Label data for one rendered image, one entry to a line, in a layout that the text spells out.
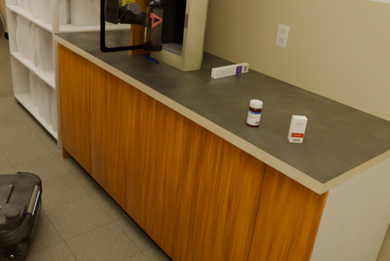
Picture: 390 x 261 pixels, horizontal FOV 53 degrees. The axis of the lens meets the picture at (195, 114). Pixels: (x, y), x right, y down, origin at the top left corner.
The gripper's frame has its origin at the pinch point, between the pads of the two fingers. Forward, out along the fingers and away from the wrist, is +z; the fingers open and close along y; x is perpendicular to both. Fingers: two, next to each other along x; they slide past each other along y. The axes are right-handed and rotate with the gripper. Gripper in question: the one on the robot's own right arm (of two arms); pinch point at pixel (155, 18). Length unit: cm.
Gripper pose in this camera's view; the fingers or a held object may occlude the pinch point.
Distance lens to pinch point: 200.4
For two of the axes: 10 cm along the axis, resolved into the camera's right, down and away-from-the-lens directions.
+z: 7.4, -1.4, 6.5
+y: -6.6, -3.4, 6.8
